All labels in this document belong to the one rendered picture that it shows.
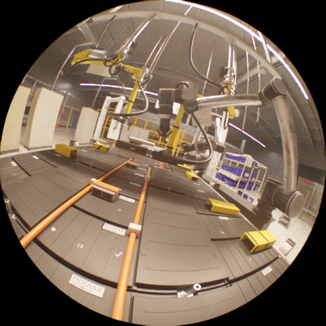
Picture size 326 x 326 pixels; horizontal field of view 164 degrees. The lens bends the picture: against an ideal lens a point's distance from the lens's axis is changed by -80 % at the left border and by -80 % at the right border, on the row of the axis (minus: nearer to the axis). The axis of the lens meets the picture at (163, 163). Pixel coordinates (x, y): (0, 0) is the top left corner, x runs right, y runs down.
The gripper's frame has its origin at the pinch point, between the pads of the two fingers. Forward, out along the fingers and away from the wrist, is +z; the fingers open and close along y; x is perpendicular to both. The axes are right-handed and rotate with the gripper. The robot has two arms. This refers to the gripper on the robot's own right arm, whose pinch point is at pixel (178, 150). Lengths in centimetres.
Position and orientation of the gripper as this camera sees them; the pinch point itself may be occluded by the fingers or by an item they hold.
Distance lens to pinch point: 118.6
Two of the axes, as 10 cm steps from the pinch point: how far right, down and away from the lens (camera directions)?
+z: -9.6, 2.0, 2.2
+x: 2.1, -0.9, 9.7
